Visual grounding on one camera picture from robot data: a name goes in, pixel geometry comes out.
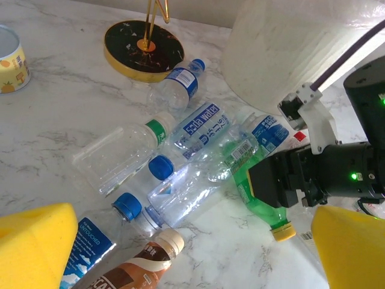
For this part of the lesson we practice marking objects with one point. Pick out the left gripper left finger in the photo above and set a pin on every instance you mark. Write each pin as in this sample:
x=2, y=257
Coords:
x=30, y=253

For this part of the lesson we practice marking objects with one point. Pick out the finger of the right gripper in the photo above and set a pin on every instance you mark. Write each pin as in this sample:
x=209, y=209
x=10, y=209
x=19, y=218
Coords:
x=272, y=180

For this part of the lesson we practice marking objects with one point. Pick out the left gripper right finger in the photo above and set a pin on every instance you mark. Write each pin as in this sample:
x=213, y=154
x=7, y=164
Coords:
x=352, y=256

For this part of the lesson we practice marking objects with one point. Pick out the green bottle yellow cap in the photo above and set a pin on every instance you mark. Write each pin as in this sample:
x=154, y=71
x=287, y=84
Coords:
x=270, y=213

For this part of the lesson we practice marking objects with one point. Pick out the blue Pocari Sweat bottle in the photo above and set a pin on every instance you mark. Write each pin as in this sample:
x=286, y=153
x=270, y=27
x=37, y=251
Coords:
x=269, y=135

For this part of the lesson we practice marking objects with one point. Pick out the tall clear plastic bottle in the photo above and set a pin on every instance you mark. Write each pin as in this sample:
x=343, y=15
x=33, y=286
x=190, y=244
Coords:
x=306, y=236

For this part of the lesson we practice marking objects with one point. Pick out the red cap clear bottle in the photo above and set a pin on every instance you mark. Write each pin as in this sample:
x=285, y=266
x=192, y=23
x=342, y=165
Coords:
x=300, y=137

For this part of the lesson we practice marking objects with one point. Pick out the blue cap mountain label bottle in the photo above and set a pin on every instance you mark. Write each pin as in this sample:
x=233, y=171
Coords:
x=93, y=241

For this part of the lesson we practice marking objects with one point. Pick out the capless clear plastic bottle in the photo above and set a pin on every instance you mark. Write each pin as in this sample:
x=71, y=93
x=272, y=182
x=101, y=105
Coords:
x=186, y=195

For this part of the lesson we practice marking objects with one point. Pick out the soda water label clear bottle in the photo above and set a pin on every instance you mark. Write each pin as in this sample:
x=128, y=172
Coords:
x=201, y=123

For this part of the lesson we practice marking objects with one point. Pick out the brown coffee drink bottle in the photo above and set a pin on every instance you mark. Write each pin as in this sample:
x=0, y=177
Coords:
x=144, y=265

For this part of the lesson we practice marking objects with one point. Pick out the small blue label water bottle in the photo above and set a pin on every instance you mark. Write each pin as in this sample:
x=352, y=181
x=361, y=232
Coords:
x=183, y=78

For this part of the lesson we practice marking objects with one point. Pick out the clear bottle green band cap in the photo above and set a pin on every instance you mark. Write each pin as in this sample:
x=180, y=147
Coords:
x=120, y=150

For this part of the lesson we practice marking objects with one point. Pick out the white plastic bin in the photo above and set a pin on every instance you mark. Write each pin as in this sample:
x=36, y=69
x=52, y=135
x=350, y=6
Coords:
x=270, y=45

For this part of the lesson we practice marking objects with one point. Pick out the yellow printed paper cup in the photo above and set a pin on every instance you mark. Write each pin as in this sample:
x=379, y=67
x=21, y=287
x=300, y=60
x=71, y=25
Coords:
x=12, y=69

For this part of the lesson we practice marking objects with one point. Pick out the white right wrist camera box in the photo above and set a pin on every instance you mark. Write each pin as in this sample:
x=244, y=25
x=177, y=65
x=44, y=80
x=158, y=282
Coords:
x=319, y=120

